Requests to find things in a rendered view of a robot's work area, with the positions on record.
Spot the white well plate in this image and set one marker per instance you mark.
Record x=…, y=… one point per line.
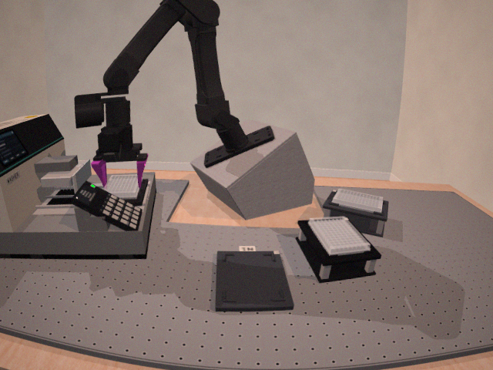
x=123, y=186
x=338, y=236
x=358, y=201

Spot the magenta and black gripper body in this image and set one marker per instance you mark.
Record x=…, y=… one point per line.
x=126, y=155

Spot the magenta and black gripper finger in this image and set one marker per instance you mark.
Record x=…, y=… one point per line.
x=140, y=169
x=99, y=167

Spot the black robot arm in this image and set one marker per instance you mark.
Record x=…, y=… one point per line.
x=212, y=110

